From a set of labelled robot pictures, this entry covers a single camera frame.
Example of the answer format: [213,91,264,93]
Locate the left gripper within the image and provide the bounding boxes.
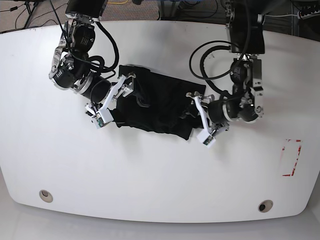
[180,91,264,140]

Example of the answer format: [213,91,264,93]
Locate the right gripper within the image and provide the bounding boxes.
[49,56,150,120]

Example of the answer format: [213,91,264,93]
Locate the black t-shirt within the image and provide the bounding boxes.
[111,65,206,140]

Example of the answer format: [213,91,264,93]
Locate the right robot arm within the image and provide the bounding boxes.
[48,0,150,129]

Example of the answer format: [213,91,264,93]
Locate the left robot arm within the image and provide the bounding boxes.
[186,0,265,148]

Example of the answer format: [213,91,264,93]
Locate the red tape rectangle marking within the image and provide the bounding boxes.
[279,139,303,177]

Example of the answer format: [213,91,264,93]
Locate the right table grommet hole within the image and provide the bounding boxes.
[258,199,274,213]

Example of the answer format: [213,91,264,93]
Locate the table grommet hole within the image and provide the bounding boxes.
[39,190,53,203]
[258,199,274,213]

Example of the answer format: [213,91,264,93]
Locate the left table grommet hole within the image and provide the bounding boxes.
[39,190,53,203]

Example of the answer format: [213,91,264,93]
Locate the black tripod stand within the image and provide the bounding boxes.
[0,0,40,34]

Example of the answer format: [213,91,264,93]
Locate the white power strip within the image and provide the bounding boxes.
[297,3,320,20]

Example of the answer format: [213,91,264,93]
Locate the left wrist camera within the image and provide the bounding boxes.
[197,131,216,148]

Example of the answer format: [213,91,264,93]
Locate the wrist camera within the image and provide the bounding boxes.
[197,131,216,148]
[91,112,114,129]

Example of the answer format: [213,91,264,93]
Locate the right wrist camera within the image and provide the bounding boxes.
[91,112,114,129]

